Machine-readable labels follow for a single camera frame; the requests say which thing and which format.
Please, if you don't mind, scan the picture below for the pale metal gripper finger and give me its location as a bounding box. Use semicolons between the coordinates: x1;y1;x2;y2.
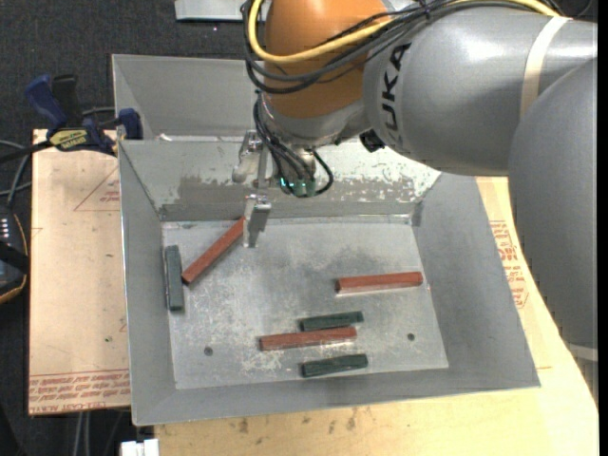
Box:
250;198;273;234
242;195;260;249

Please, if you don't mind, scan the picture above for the red-brown flat block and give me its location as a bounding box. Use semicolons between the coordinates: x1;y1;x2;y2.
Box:
334;271;425;295
258;326;358;352
180;216;247;285

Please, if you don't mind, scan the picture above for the grey metal bin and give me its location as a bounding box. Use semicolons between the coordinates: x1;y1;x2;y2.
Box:
111;53;542;428

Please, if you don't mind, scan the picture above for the dark green flat block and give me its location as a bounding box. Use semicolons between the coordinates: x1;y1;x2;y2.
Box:
163;244;185;313
300;353;370;379
298;311;366;333

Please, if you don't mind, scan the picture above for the brown cardboard board, red print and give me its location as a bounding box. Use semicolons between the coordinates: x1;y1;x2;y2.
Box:
28;128;555;417

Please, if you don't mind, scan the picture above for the black cylinder on white bracket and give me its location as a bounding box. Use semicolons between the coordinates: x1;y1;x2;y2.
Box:
358;129;386;154

